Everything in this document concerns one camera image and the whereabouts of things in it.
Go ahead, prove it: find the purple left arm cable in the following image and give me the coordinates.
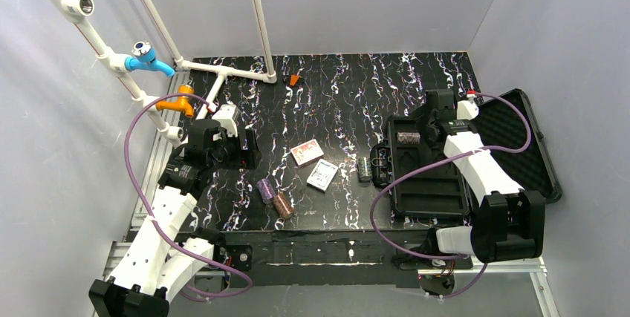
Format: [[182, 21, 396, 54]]
[[123, 94, 255, 304]]

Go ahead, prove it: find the orange plastic faucet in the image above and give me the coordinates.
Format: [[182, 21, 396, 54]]
[[155, 85, 194, 118]]

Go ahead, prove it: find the blue playing card deck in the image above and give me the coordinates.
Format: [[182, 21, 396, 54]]
[[307, 159, 339, 192]]

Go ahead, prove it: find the blue plastic faucet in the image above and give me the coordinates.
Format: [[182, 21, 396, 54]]
[[124, 41, 175, 77]]

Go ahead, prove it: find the white pvc pipe frame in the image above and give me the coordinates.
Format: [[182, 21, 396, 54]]
[[22, 0, 278, 148]]

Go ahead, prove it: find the purple poker chip stack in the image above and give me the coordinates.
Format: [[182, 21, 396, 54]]
[[256, 178, 276, 205]]

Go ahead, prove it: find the aluminium rail frame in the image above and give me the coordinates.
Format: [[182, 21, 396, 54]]
[[102, 71, 561, 317]]

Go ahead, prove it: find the orange black poker chip stack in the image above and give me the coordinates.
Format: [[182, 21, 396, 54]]
[[273, 192, 294, 220]]

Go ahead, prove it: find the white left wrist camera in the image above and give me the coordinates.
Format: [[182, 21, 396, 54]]
[[211, 104, 241, 137]]

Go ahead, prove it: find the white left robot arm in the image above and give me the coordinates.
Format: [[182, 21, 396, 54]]
[[88, 119, 262, 316]]

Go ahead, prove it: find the small orange black clip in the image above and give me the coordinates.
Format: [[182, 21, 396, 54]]
[[283, 74, 304, 88]]

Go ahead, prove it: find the black poker set case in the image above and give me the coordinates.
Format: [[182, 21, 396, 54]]
[[370, 89, 562, 220]]

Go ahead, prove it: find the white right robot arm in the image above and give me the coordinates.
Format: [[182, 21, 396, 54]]
[[417, 89, 545, 264]]

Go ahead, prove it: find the red playing card deck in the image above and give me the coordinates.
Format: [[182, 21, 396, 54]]
[[290, 139, 324, 167]]

